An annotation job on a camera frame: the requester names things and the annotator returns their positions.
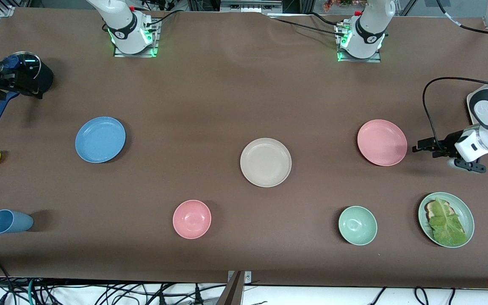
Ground pink plate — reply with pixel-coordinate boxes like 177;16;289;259
357;119;408;166

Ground blue plate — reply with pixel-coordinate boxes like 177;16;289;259
75;116;126;164

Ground black pan with glass lid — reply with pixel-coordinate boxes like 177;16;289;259
3;51;42;83

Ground toasted bread slice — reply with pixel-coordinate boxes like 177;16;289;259
424;200;456;221

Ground green plate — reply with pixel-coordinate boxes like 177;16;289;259
418;192;475;248

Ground green lettuce leaf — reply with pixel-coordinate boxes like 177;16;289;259
428;197;468;247

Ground green bowl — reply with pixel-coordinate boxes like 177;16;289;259
338;206;378;246

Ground blue cup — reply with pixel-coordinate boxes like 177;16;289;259
0;209;34;234

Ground beige plate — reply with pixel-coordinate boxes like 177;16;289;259
240;138;292;188

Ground orange items behind table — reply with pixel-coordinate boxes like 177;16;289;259
322;0;365;11

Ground brown table cover cloth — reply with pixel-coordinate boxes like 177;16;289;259
0;6;488;289

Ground pink bowl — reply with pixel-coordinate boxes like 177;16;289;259
172;200;212;239

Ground grey box behind table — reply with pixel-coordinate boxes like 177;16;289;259
220;0;283;14

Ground dark pole under table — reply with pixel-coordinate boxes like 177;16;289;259
215;271;245;305

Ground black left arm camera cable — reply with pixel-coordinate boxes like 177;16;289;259
422;0;488;150

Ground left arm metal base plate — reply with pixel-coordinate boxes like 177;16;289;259
336;23;382;63

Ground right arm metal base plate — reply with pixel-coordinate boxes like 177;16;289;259
114;19;160;58

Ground black base cable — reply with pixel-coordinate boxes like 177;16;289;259
144;8;186;28
267;16;343;37
310;11;347;27

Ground metal table edge bracket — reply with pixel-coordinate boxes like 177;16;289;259
227;271;252;283

